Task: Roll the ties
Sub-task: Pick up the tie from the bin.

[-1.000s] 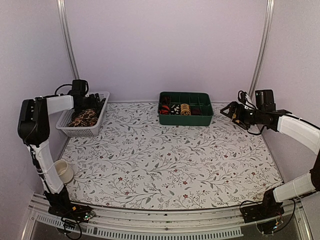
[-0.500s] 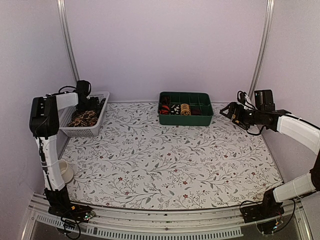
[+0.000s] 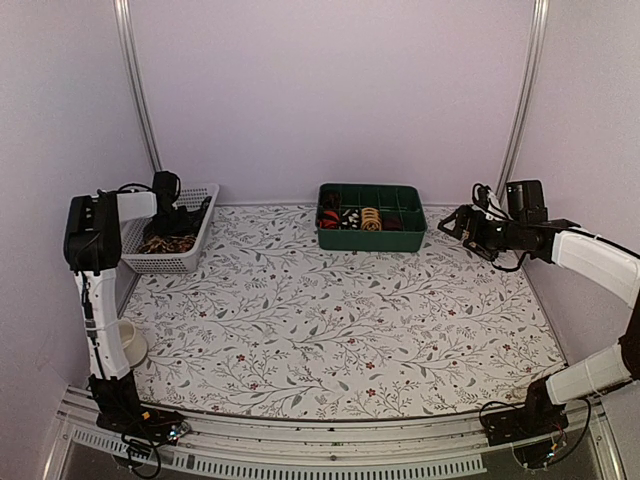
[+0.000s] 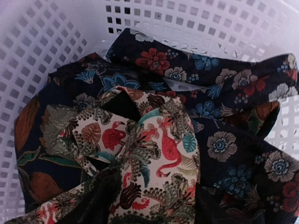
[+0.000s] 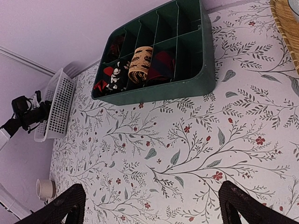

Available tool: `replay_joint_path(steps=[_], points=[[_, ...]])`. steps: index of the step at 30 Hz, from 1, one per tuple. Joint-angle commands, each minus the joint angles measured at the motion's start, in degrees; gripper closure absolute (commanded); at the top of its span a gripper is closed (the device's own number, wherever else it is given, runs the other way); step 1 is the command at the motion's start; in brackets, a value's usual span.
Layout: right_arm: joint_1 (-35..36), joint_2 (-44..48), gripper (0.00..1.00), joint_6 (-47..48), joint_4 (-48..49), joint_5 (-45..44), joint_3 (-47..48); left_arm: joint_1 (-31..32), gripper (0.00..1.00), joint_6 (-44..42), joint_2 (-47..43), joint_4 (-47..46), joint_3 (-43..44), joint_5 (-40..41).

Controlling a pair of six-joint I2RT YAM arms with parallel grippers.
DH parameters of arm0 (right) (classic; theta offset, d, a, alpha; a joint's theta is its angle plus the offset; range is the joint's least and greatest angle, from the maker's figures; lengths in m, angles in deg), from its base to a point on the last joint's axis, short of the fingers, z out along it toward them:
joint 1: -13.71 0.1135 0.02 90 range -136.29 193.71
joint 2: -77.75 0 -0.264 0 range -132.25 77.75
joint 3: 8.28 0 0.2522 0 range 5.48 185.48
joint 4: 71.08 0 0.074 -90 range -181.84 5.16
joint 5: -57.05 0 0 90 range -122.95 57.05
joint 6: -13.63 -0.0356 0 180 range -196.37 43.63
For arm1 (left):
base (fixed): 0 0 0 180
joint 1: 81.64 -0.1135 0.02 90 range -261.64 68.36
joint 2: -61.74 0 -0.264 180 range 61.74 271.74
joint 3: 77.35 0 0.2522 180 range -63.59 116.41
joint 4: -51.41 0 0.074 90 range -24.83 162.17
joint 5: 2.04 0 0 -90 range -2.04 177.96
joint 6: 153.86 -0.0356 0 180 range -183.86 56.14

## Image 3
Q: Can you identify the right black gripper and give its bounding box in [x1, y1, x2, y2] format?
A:
[439, 205, 528, 261]

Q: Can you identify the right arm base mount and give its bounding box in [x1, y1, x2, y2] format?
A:
[478, 401, 569, 446]

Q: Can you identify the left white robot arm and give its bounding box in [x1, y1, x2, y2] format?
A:
[63, 191, 189, 443]

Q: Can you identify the rolled dark brown tie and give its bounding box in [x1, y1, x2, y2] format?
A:
[320, 190, 341, 209]

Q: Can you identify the white ceramic mug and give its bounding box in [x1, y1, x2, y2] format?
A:
[118, 320, 148, 369]

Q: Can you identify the pile of dark ties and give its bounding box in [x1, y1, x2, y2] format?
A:
[137, 196, 212, 254]

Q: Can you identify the rolled tan tie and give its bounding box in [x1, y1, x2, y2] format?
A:
[361, 207, 382, 231]

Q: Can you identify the rolled orange black tie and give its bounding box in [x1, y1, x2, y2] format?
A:
[319, 210, 341, 229]

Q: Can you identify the right aluminium frame post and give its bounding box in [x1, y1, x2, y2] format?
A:
[497, 0, 550, 199]

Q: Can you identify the rolled dark red tie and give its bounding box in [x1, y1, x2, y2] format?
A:
[382, 212, 403, 231]

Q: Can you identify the white plastic basket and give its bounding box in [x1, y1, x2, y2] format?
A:
[121, 183, 220, 274]

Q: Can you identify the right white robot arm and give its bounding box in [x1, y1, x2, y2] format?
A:
[438, 205, 639, 436]

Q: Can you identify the front aluminium rail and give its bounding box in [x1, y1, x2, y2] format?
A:
[43, 388, 629, 479]

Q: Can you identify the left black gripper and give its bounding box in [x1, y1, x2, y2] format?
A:
[154, 204, 191, 236]

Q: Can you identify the floral patterned table mat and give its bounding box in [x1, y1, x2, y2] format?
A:
[124, 205, 564, 420]

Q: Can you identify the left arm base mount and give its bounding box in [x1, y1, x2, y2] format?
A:
[96, 408, 192, 445]

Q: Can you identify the left aluminium frame post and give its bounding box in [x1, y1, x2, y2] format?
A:
[112, 0, 162, 173]

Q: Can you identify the rolled black white tie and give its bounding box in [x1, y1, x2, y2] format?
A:
[340, 208, 361, 230]

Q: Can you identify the green divided organizer box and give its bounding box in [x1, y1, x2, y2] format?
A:
[316, 183, 427, 253]

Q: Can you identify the aluminium frame post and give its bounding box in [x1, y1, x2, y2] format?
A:
[497, 0, 550, 199]
[112, 0, 162, 173]

